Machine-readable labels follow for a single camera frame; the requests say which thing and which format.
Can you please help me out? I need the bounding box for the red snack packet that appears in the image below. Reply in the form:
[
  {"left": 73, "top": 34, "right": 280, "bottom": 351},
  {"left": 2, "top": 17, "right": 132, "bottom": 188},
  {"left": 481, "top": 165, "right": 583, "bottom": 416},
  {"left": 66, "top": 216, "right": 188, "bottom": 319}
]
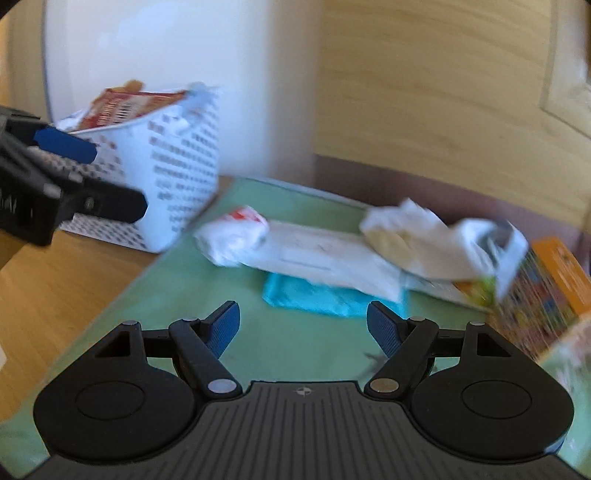
[{"left": 74, "top": 89, "right": 187, "bottom": 131}]

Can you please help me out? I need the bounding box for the green table mat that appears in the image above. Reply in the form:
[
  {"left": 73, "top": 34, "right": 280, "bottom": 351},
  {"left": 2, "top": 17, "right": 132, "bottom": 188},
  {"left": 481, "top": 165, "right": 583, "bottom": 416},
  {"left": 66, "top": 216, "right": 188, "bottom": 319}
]
[{"left": 0, "top": 177, "right": 591, "bottom": 478}]

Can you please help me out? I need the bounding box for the teal packet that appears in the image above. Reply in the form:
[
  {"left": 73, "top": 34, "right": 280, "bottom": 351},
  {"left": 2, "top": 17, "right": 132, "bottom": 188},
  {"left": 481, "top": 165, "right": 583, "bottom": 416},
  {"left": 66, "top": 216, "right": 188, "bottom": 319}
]
[{"left": 263, "top": 273, "right": 408, "bottom": 318}]

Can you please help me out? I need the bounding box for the white paper envelope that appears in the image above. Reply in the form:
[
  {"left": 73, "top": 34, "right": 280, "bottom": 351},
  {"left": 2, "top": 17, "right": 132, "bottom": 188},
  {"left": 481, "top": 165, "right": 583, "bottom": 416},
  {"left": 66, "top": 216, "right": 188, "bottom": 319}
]
[{"left": 239, "top": 221, "right": 467, "bottom": 304}]

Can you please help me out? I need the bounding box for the white red plastic bag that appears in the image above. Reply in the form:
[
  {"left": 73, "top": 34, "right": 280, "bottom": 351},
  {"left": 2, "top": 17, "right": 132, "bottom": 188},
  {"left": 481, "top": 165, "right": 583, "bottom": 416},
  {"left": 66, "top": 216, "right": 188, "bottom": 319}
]
[{"left": 193, "top": 206, "right": 270, "bottom": 267}]

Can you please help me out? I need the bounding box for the white perforated plastic basket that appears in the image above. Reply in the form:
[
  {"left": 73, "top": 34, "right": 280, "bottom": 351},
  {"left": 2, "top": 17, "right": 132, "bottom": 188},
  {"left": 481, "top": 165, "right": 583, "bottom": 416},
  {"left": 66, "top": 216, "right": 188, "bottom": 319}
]
[{"left": 48, "top": 83, "right": 219, "bottom": 253}]

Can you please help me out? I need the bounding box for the white grey cloth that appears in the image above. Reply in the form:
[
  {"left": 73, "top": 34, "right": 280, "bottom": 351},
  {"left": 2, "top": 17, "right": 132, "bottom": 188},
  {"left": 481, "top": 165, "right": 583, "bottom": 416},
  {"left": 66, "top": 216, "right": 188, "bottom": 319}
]
[{"left": 360, "top": 198, "right": 529, "bottom": 310}]

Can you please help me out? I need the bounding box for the colourful orange box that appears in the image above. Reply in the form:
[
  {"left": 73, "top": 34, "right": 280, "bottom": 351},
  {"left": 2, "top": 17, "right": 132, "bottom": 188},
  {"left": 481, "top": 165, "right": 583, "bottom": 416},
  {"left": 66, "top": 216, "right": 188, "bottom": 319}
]
[{"left": 489, "top": 237, "right": 590, "bottom": 362}]

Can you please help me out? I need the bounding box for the green tissue pack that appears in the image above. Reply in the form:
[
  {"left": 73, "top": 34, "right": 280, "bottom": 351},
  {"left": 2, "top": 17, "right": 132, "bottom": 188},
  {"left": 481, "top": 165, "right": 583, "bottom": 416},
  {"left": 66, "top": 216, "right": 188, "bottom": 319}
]
[{"left": 538, "top": 319, "right": 590, "bottom": 404}]

